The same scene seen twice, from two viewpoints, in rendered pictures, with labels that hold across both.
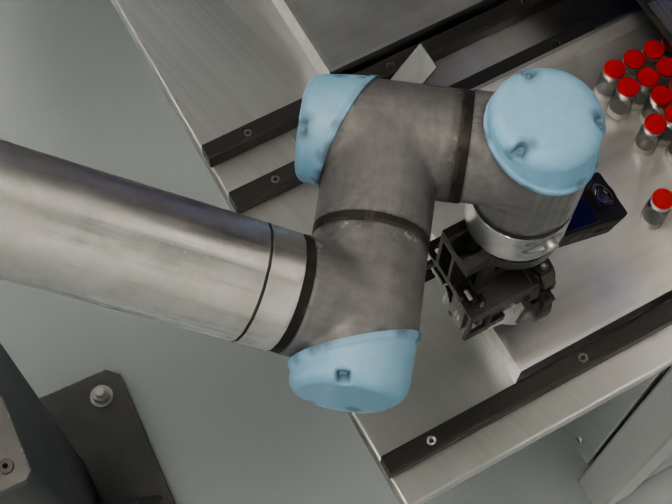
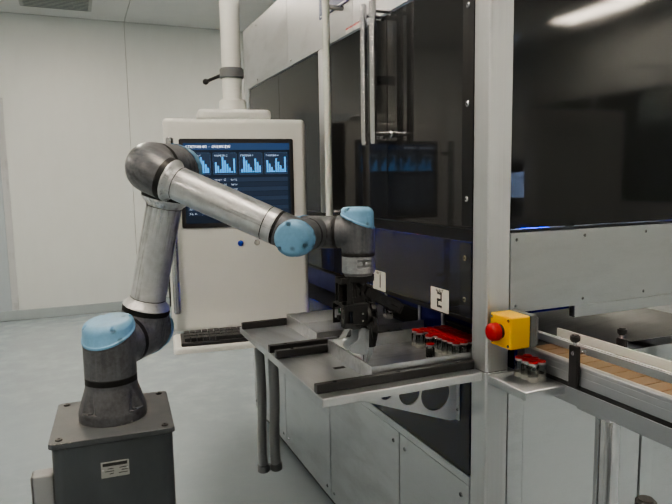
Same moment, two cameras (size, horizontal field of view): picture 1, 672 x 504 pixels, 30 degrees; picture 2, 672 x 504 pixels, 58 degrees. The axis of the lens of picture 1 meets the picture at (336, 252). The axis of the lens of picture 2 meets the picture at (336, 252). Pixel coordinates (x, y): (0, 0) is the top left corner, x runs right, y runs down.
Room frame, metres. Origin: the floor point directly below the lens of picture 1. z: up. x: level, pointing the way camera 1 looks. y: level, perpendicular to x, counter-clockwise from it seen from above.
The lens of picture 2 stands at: (-0.97, -0.26, 1.33)
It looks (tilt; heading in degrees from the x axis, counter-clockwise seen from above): 7 degrees down; 8
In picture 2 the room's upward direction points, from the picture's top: 1 degrees counter-clockwise
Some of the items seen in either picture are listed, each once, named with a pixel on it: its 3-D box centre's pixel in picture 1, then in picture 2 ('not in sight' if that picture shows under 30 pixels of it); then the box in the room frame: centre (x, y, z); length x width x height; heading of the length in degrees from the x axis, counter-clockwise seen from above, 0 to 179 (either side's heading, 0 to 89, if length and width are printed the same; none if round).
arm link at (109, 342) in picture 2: not in sight; (111, 345); (0.33, 0.45, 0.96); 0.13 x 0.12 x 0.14; 174
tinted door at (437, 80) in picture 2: not in sight; (427, 110); (0.66, -0.29, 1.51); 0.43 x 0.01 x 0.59; 31
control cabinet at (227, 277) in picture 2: not in sight; (236, 218); (1.21, 0.41, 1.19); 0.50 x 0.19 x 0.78; 113
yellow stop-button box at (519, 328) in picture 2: not in sight; (512, 329); (0.39, -0.47, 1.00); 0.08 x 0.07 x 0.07; 121
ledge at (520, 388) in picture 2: not in sight; (530, 383); (0.39, -0.51, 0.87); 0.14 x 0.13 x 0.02; 121
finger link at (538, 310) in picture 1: (525, 293); (369, 327); (0.38, -0.16, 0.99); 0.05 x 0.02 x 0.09; 31
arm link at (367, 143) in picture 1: (380, 158); (312, 232); (0.39, -0.03, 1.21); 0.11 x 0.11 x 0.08; 84
